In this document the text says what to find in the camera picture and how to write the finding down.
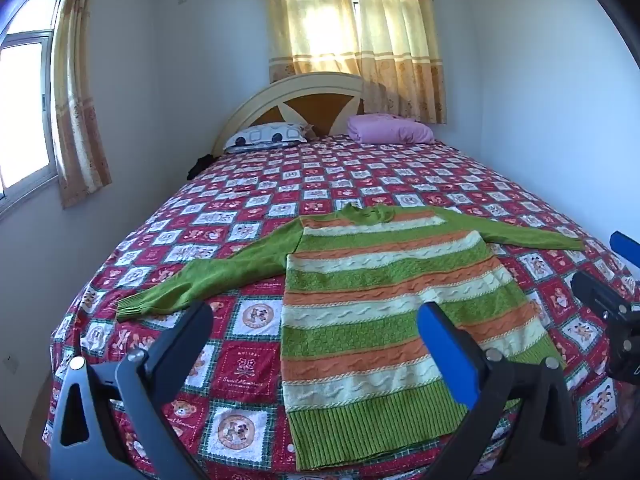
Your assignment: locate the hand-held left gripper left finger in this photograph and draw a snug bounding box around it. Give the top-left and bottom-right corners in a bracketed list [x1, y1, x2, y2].
[47, 301, 215, 480]

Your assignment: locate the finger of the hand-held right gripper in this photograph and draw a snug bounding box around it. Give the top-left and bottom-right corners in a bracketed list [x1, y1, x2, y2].
[609, 231, 640, 267]
[571, 272, 635, 322]

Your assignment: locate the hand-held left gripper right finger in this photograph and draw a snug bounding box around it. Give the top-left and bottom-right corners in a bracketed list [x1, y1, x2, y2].
[414, 301, 594, 480]

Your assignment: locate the green orange striped knit sweater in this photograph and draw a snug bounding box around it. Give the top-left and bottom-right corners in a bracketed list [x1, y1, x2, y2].
[116, 205, 586, 472]

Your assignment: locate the black bag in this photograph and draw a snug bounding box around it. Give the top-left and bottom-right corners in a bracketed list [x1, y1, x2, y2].
[187, 154, 217, 182]

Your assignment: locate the red checkered printed bedspread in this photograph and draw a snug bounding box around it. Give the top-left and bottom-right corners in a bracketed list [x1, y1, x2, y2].
[42, 134, 640, 480]

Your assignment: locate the white patterned pillow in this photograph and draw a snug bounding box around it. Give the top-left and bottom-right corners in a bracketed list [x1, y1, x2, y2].
[223, 122, 310, 153]

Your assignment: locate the pink pillow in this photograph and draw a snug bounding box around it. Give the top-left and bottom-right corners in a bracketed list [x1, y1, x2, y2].
[347, 114, 436, 145]

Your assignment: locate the cream and brown bed headboard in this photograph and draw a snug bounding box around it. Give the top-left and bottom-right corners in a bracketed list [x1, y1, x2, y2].
[212, 72, 366, 157]

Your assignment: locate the yellow patterned curtain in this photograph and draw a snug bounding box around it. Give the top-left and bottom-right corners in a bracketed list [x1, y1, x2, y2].
[50, 0, 113, 210]
[261, 0, 364, 84]
[350, 0, 447, 125]

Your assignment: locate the window with grey frame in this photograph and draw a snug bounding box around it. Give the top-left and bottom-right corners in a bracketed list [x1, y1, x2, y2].
[0, 0, 68, 216]

